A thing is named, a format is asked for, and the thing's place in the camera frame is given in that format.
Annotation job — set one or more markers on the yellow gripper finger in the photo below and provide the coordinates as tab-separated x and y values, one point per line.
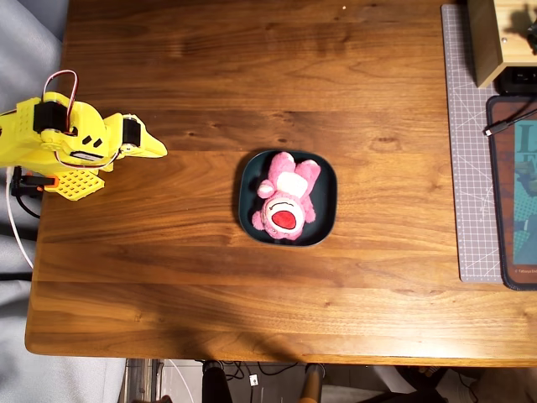
153	147

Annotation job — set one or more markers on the pink strawberry bear plush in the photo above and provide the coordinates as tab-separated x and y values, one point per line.
285	218

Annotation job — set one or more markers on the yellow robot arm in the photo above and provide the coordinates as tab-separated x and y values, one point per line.
17	142

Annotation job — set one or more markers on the black orange table clamp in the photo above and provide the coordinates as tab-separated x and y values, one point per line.
29	181

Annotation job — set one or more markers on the dark green bowl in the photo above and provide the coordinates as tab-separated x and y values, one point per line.
327	201

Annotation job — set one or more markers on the black pole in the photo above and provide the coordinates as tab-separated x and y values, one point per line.
216	386

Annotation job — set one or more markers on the white plug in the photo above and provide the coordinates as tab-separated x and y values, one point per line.
253	380

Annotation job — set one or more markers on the wooden table leg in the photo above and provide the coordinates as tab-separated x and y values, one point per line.
312	386

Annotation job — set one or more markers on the grey cutting mat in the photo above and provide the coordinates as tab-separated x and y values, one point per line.
470	168

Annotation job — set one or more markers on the light wooden box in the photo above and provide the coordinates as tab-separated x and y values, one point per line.
486	42

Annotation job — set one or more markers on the printed mouse pad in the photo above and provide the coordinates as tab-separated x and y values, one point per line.
503	189

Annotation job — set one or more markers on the black device under box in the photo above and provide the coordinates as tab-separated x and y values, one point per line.
520	80

